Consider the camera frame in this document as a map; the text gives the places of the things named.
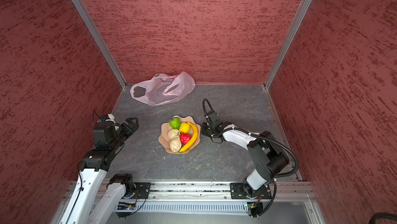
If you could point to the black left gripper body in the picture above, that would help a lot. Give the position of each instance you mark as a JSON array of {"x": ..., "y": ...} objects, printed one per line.
[{"x": 122, "y": 134}]

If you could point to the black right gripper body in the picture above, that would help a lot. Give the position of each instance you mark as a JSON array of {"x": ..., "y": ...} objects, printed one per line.
[{"x": 208, "y": 130}]

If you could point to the yellow fake banana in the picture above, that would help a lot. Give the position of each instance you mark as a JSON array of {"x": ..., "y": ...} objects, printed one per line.
[{"x": 192, "y": 140}]

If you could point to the yellow fake lemon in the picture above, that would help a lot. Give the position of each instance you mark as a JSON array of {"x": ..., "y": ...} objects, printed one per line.
[{"x": 184, "y": 128}]

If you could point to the green fake fruit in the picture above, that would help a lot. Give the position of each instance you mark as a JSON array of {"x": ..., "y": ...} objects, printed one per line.
[{"x": 175, "y": 123}]

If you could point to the small cream fake pear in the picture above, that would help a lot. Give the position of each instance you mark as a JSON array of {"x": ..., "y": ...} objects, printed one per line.
[{"x": 173, "y": 133}]

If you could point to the pink plastic bag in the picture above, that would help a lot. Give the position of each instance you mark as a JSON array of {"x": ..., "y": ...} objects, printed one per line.
[{"x": 163, "y": 89}]

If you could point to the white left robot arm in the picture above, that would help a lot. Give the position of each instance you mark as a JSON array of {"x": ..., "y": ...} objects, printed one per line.
[{"x": 91, "y": 172}]

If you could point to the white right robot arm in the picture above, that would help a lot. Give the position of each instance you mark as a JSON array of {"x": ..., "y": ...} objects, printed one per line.
[{"x": 268, "y": 157}]

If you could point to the pink wavy bowl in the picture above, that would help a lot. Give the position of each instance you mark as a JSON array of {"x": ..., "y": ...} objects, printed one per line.
[{"x": 165, "y": 140}]

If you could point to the left circuit board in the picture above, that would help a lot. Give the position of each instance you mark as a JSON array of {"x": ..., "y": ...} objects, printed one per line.
[{"x": 123, "y": 206}]

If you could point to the circuit board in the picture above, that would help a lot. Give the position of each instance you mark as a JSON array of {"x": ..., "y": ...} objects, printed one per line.
[
  {"x": 123, "y": 206},
  {"x": 254, "y": 209}
]

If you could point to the right circuit board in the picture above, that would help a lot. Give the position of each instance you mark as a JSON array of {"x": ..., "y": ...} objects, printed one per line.
[{"x": 254, "y": 209}]

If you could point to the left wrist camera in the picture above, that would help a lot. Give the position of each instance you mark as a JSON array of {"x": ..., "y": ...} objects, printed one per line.
[{"x": 106, "y": 118}]

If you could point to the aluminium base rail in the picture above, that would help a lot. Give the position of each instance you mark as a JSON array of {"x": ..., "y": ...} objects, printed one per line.
[{"x": 205, "y": 197}]

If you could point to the left corner aluminium post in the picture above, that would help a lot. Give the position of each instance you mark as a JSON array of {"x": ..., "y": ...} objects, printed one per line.
[{"x": 89, "y": 22}]

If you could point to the corner aluminium post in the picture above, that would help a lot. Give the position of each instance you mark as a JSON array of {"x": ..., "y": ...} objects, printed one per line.
[
  {"x": 297, "y": 20},
  {"x": 89, "y": 22}
]

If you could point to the right corner aluminium post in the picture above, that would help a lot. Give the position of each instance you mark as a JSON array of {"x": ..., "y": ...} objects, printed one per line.
[{"x": 297, "y": 20}]

